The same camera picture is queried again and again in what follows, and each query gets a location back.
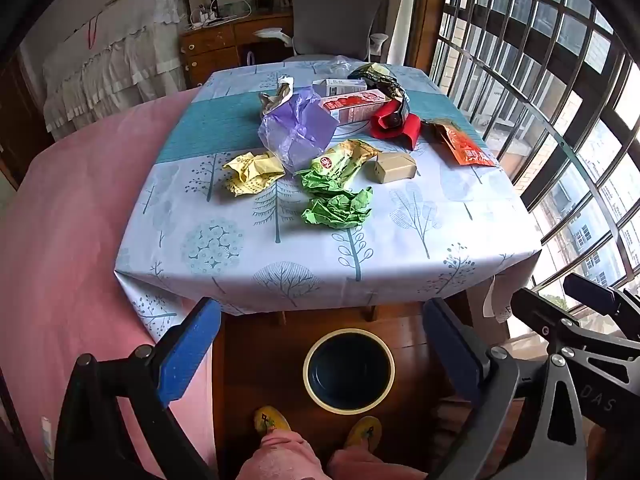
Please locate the dark window grille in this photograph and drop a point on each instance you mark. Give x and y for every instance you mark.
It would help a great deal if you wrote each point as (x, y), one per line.
(550, 45)

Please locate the white curtain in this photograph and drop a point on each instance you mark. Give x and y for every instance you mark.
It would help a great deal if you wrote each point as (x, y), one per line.
(402, 10)

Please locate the small brown carton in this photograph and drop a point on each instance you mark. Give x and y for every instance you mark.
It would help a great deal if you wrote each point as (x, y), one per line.
(395, 167)

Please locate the green snack packet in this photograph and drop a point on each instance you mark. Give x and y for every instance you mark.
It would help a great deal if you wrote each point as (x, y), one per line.
(340, 157)

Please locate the dark wooden door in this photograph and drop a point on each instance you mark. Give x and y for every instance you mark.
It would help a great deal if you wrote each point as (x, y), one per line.
(20, 120)

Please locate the red white carton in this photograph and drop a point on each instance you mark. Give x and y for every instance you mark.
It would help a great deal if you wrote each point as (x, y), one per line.
(350, 105)

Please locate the person's left leg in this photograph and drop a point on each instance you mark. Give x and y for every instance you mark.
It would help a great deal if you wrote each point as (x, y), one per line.
(280, 460)

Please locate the purple plastic bag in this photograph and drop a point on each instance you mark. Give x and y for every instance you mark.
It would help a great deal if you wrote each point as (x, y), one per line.
(300, 130)

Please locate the tree printed tablecloth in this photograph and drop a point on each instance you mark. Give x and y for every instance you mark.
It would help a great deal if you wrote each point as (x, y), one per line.
(300, 260)

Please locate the clear plastic wrap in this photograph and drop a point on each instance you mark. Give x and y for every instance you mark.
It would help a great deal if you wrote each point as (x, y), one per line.
(342, 65)

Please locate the beige wrapper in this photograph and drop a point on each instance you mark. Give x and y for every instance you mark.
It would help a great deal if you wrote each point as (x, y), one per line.
(280, 95)

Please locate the yellow paper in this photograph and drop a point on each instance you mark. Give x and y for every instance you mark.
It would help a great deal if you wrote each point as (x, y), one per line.
(252, 172)

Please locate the wooden table frame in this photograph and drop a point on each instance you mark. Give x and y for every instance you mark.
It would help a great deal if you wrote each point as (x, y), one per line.
(372, 312)

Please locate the cream rimmed round bin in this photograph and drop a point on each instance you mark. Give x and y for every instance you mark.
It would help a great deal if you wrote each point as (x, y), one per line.
(350, 370)

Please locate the yellow slipper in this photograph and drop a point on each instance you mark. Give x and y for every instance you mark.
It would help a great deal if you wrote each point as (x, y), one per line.
(364, 432)
(270, 420)

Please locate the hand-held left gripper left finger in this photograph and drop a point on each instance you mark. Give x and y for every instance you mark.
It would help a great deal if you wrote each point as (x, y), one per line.
(192, 345)

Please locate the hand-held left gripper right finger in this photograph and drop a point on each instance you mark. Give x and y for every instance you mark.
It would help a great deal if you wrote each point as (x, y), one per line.
(445, 345)

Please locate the white lace cloth cover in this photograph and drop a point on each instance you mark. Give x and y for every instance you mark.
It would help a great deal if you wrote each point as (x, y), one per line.
(115, 60)

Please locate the person's right leg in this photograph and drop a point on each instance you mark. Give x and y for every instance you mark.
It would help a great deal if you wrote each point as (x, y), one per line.
(370, 467)

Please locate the grey office chair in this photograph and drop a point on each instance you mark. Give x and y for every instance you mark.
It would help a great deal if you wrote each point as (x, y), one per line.
(335, 10)

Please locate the white power strip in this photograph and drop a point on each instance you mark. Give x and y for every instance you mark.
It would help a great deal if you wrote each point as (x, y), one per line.
(205, 22)

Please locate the wooden desk with drawers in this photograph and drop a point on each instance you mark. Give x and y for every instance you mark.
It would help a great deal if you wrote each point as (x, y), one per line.
(210, 45)

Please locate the white purple small box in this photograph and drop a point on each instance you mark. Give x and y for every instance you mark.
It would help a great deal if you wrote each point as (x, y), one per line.
(335, 85)

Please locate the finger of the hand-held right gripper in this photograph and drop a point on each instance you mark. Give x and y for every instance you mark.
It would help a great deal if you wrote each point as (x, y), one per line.
(535, 310)
(590, 295)

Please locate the pink bed blanket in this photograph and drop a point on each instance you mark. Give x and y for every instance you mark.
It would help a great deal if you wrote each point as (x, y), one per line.
(75, 235)

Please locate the person's leg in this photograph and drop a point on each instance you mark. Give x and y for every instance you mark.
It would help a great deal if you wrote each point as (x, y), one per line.
(280, 460)
(370, 467)

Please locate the dark wrapper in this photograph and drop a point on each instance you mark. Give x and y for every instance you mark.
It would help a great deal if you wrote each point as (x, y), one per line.
(397, 97)

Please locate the cream dark chocolate box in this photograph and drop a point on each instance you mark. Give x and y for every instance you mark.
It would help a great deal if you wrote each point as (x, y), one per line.
(372, 74)

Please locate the green paper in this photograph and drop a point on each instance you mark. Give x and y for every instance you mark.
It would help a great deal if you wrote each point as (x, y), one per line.
(320, 185)
(340, 210)

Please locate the orange snack packet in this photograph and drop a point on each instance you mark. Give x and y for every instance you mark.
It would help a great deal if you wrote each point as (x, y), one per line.
(465, 150)

